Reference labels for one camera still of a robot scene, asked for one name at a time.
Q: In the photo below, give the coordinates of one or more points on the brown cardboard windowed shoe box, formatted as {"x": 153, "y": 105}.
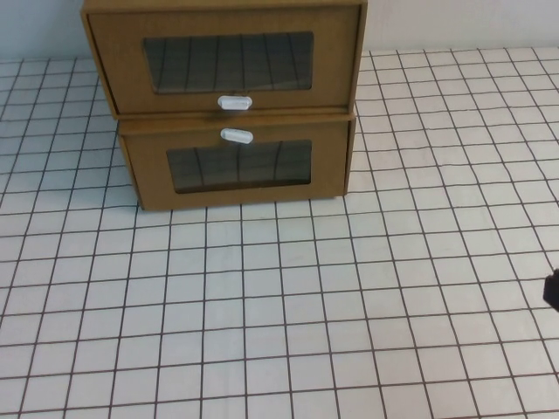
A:
{"x": 148, "y": 174}

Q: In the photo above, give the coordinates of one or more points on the brown cardboard box outer shell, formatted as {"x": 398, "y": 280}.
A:
{"x": 174, "y": 2}

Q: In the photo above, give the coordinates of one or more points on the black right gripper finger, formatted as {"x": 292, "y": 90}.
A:
{"x": 552, "y": 288}

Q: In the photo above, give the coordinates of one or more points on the brown cardboard drawer with window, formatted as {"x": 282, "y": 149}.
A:
{"x": 118, "y": 65}

